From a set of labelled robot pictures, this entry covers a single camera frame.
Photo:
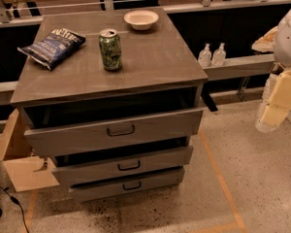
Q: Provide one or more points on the grey bottom drawer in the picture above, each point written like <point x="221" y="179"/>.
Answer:
<point x="126" y="185"/>

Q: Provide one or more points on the grey drawer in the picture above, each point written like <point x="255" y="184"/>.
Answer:
<point x="123" y="166"/>
<point x="115" y="133"/>
<point x="126" y="185"/>

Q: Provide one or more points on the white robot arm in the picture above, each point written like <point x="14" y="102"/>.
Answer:
<point x="282" y="45"/>

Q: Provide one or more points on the grey middle drawer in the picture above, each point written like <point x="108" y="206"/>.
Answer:
<point x="123" y="166"/>

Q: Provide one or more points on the grey drawer cabinet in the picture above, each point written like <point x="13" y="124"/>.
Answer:
<point x="159" y="74"/>

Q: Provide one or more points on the grey top drawer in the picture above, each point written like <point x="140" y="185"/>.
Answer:
<point x="115" y="133"/>

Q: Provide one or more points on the clear sanitizer bottle right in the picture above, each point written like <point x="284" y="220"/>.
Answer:
<point x="219" y="55"/>

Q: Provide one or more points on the clear sanitizer bottle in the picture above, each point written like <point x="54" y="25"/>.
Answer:
<point x="205" y="56"/>
<point x="219" y="55"/>

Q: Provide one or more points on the clear sanitizer bottle left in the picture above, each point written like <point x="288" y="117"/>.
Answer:
<point x="205" y="56"/>

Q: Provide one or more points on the white bowl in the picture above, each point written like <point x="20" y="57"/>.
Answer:
<point x="141" y="19"/>

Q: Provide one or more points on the green soda can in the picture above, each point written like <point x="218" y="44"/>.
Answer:
<point x="110" y="48"/>

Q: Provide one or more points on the blue chip bag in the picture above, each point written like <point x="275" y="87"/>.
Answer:
<point x="54" y="48"/>

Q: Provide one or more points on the flat cardboard box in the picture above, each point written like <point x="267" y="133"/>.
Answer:
<point x="26" y="170"/>

